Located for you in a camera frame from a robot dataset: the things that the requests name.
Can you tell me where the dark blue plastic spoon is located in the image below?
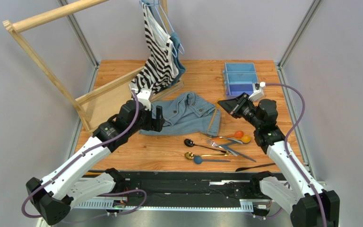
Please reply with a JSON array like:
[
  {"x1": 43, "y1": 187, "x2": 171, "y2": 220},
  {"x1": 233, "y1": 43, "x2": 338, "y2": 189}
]
[{"x1": 193, "y1": 156, "x2": 230, "y2": 165}]

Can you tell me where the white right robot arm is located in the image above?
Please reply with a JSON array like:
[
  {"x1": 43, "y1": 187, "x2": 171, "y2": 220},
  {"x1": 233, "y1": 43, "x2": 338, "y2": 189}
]
[{"x1": 217, "y1": 93, "x2": 340, "y2": 227}]

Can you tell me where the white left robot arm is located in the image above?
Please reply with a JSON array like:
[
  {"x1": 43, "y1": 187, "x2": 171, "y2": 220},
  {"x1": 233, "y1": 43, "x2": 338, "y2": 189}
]
[{"x1": 26, "y1": 100, "x2": 164, "y2": 226}]

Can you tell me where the blue three-compartment organizer tray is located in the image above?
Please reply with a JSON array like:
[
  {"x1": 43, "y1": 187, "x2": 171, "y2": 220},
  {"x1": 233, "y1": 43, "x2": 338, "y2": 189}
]
[{"x1": 223, "y1": 62, "x2": 259, "y2": 99}]

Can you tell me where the orange plastic spoon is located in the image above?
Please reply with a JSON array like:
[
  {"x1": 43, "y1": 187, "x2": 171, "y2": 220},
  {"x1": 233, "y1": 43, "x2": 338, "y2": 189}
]
[{"x1": 225, "y1": 131, "x2": 244, "y2": 139}]

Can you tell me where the light blue denim jacket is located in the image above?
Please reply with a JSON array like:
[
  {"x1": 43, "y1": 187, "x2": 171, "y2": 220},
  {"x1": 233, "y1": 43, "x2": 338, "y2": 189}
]
[{"x1": 139, "y1": 92, "x2": 221, "y2": 136}]

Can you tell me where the black metal spoon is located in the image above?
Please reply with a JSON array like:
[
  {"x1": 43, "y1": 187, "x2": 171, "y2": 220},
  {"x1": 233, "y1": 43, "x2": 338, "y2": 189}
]
[{"x1": 183, "y1": 139, "x2": 227, "y2": 154}]

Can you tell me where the silver metal knife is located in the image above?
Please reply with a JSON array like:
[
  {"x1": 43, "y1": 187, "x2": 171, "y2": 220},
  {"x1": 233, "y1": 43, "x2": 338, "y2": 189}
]
[{"x1": 213, "y1": 137, "x2": 243, "y2": 144}]

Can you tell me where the dark blue plastic knife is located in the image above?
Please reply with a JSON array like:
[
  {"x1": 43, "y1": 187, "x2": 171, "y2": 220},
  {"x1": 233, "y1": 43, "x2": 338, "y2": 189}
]
[{"x1": 219, "y1": 145, "x2": 257, "y2": 162}]

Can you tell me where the silver metal fork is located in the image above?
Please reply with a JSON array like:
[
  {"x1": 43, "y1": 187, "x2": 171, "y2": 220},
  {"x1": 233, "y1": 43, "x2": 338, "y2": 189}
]
[{"x1": 206, "y1": 139, "x2": 238, "y2": 156}]

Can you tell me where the gold metal spoon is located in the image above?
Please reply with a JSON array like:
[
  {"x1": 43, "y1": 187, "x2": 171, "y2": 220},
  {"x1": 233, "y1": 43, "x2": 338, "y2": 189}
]
[{"x1": 184, "y1": 152, "x2": 228, "y2": 160}]

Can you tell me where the black white striped top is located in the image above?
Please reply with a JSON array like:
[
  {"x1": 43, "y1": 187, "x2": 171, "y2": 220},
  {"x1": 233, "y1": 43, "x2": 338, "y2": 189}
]
[{"x1": 129, "y1": 1, "x2": 179, "y2": 94}]

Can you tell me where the black plastic knife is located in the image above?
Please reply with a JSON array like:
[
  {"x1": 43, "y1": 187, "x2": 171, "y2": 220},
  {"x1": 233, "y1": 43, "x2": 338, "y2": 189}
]
[{"x1": 235, "y1": 163, "x2": 276, "y2": 172}]

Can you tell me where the teal hanging garment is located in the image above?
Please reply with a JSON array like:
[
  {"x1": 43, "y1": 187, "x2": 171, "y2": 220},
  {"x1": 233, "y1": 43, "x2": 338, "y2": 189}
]
[{"x1": 169, "y1": 32, "x2": 186, "y2": 87}]

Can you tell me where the wooden clothes rack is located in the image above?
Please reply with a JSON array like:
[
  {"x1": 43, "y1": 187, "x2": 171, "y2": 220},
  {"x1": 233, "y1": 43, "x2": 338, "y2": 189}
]
[{"x1": 2, "y1": 0, "x2": 184, "y2": 137}]

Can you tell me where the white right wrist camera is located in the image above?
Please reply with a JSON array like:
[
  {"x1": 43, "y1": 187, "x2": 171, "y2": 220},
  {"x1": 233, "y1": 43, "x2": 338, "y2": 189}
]
[{"x1": 249, "y1": 82, "x2": 266, "y2": 102}]

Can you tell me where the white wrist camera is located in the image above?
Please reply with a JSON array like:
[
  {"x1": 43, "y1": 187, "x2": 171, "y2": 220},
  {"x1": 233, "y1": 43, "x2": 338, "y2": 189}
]
[
  {"x1": 249, "y1": 82, "x2": 266, "y2": 102},
  {"x1": 137, "y1": 88, "x2": 152, "y2": 111}
]

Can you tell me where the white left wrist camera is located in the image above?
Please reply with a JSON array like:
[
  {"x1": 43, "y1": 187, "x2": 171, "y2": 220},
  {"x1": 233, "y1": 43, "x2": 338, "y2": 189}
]
[{"x1": 137, "y1": 88, "x2": 152, "y2": 111}]

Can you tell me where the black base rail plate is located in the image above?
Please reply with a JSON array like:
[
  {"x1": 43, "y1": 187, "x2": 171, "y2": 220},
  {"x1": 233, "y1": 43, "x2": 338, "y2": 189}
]
[{"x1": 94, "y1": 170, "x2": 287, "y2": 209}]

